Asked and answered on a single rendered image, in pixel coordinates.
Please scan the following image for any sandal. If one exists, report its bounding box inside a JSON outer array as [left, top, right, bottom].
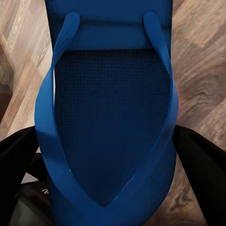
[[34, 0, 179, 226]]

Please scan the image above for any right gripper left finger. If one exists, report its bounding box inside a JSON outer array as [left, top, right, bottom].
[[0, 126, 40, 225]]

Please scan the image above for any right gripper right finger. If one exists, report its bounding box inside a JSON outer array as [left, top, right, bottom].
[[172, 125, 226, 226]]

